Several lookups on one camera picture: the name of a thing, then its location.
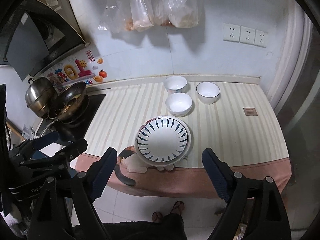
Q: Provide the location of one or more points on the clear plastic bag right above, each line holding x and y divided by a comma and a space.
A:
182, 14

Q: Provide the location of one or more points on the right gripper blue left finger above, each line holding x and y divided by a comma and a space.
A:
100, 172

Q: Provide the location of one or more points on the clear plastic bag middle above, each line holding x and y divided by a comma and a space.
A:
142, 14

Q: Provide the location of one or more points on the glass sliding door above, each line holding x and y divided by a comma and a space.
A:
299, 115

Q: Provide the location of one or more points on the colourful wall sticker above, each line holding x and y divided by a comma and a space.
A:
84, 66

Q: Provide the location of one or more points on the white wall socket left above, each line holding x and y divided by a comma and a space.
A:
231, 32

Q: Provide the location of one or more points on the striped table cloth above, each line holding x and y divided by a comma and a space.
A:
252, 145

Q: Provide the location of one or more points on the white bowl dark rim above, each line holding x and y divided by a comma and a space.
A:
207, 92

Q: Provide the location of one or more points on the black induction cooktop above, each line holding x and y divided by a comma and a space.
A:
76, 126

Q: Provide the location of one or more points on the person's right foot sandal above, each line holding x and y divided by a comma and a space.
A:
178, 208

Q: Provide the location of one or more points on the black wok with food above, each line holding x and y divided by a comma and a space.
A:
68, 102

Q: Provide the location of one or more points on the person's left foot sandal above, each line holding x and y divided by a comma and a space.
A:
156, 217

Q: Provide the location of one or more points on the black range hood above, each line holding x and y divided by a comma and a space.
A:
36, 37

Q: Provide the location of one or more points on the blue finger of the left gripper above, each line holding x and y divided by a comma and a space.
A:
45, 140
73, 150

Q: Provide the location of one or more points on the clear plastic bag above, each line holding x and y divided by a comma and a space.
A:
142, 14
116, 17
182, 14

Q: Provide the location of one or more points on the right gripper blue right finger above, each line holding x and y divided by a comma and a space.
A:
214, 169

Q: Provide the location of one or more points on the steel steamer pot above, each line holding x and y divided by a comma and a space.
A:
40, 96

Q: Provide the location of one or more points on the white bowl coloured hearts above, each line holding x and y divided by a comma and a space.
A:
175, 84

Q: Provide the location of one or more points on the white plate pink flowers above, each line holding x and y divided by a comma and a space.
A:
142, 140

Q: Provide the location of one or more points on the white wall socket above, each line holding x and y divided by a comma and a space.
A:
231, 32
261, 39
247, 35

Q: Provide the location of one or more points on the plain white bowl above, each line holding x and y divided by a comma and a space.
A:
179, 104

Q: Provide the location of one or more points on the brown leather label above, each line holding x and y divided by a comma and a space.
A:
250, 111

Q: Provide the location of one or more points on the white wall socket middle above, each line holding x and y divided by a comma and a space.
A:
247, 35

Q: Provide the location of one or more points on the white wall socket right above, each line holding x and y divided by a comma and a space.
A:
261, 39

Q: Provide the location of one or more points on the clear plastic bag left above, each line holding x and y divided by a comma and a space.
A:
116, 17

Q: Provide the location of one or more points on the person's foot sandal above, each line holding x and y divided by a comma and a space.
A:
178, 208
156, 217

